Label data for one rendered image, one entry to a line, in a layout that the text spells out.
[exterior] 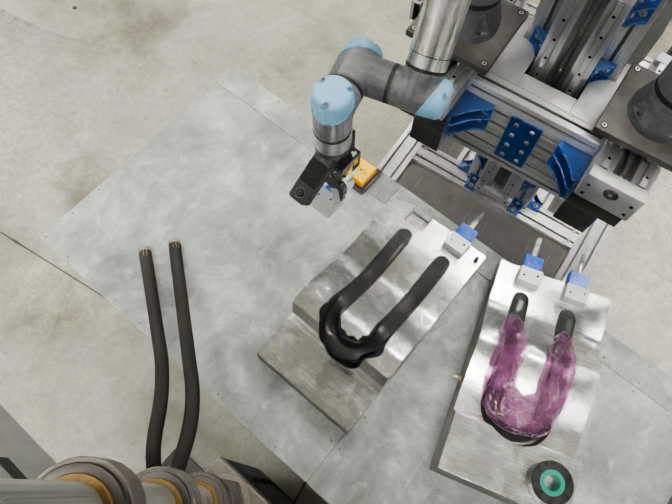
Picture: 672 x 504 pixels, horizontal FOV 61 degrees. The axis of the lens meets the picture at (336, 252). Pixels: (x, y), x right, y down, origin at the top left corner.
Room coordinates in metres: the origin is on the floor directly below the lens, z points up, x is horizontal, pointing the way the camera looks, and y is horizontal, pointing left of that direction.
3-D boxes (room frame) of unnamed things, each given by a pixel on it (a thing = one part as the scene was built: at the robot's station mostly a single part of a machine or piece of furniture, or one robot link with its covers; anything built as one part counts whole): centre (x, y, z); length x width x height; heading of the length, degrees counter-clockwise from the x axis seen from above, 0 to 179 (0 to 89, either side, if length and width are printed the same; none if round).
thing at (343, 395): (0.39, -0.09, 0.87); 0.50 x 0.26 x 0.14; 141
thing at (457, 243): (0.56, -0.31, 0.89); 0.13 x 0.05 x 0.05; 141
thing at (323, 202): (0.65, 0.00, 0.93); 0.13 x 0.05 x 0.05; 141
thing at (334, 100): (0.63, 0.01, 1.25); 0.09 x 0.08 x 0.11; 158
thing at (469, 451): (0.23, -0.42, 0.86); 0.50 x 0.26 x 0.11; 158
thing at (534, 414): (0.24, -0.41, 0.90); 0.26 x 0.18 x 0.08; 158
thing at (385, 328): (0.39, -0.11, 0.92); 0.35 x 0.16 x 0.09; 141
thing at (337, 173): (0.64, 0.01, 1.09); 0.09 x 0.08 x 0.12; 141
